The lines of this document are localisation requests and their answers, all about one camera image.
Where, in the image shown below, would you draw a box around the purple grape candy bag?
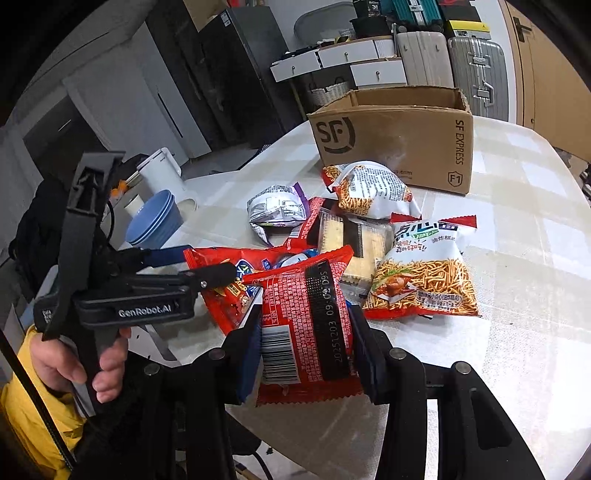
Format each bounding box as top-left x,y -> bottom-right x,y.
246,182 -> 311,246

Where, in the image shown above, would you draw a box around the red spicy strip packet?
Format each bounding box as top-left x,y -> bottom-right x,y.
243,246 -> 363,406

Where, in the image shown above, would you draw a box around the white red noodle snack bag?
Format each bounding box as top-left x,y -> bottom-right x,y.
363,213 -> 479,320

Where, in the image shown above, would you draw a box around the orange cracker pack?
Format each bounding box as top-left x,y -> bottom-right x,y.
311,208 -> 394,306

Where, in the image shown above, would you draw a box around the blue cookie snack pack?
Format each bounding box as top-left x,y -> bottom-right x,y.
235,248 -> 318,280

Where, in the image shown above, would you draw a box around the yellow sleeve forearm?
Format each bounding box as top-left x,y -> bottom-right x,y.
1,327 -> 85,479

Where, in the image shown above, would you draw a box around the person's left hand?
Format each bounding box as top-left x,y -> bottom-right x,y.
30,327 -> 131,403

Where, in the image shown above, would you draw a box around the blue stacked bowls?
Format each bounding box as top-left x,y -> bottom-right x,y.
125,190 -> 183,249

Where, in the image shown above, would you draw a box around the white electric kettle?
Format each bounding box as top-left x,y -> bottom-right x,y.
136,147 -> 197,205

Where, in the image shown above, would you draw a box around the checkered tablecloth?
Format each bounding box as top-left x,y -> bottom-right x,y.
155,117 -> 590,479

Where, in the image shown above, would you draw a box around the black refrigerator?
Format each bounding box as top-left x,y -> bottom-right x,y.
145,1 -> 303,151

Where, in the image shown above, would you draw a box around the woven laundry basket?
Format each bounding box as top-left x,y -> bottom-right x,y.
307,81 -> 351,107

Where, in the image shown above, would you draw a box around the white drawer desk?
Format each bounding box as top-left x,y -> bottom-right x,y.
270,35 -> 407,89

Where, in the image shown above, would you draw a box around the grey oval tub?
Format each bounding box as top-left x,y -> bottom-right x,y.
294,1 -> 356,46

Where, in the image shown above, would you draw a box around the brown SF Express cardboard box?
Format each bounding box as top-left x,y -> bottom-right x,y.
308,86 -> 474,196

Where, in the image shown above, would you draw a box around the beige suitcase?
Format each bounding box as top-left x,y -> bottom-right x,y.
396,31 -> 454,88

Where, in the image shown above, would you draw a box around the wooden door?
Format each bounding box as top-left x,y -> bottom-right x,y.
501,1 -> 591,161

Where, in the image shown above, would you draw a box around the teal suitcase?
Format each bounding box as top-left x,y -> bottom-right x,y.
393,0 -> 443,27

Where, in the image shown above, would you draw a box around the silver grey suitcase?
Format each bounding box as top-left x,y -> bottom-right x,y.
448,37 -> 509,121

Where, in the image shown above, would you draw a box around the stack of shoe boxes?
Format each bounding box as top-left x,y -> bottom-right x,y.
437,0 -> 492,40

